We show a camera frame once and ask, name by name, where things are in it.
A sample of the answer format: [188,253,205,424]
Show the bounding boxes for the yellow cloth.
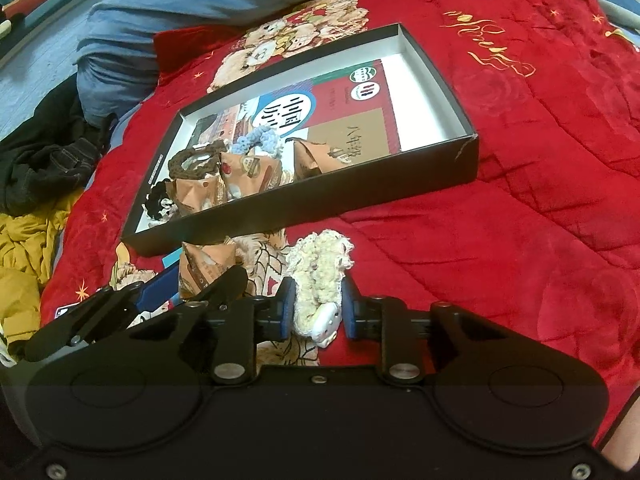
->
[0,194,84,362]

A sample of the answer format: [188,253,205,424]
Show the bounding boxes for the cream knitted scrunchie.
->
[287,229,356,350]

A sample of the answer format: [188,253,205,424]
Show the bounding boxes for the tan snack packet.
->
[219,152,287,197]
[169,179,227,217]
[179,241,239,302]
[292,139,352,182]

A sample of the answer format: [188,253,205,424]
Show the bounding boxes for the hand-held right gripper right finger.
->
[341,276,522,387]

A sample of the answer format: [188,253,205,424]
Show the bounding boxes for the light blue scrunchie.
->
[229,126,284,154]

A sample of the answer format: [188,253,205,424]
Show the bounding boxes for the history textbook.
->
[190,58,404,187]

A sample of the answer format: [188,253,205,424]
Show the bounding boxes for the blue pillow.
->
[75,0,481,128]

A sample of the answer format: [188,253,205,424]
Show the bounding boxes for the black clothing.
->
[0,79,119,217]

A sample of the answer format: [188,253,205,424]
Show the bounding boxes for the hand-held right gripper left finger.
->
[127,277,297,387]

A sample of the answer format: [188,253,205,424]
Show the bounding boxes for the light blue bed sheet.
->
[0,5,161,196]

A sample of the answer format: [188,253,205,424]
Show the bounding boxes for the shallow black cardboard box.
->
[121,22,480,259]

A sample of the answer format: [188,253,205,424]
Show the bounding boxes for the brown scrunchie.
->
[167,140,229,182]

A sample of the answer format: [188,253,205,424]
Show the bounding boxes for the black scrunchie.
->
[144,182,177,224]

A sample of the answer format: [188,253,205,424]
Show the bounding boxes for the red teddy bear blanket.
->
[30,0,640,461]

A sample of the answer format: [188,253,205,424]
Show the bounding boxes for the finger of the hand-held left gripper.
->
[22,263,180,364]
[197,265,250,307]

